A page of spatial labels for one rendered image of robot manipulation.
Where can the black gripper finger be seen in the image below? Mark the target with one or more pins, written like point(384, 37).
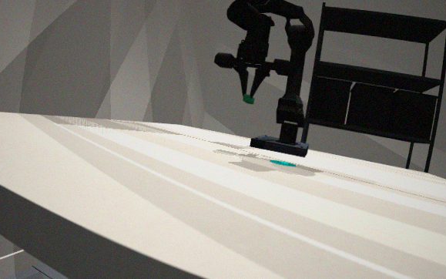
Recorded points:
point(243, 77)
point(259, 76)

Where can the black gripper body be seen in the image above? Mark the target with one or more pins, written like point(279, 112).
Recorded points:
point(282, 67)

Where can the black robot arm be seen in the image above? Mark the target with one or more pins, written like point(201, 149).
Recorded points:
point(247, 15)

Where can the green rectangular post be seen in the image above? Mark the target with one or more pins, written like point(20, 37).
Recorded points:
point(247, 99)

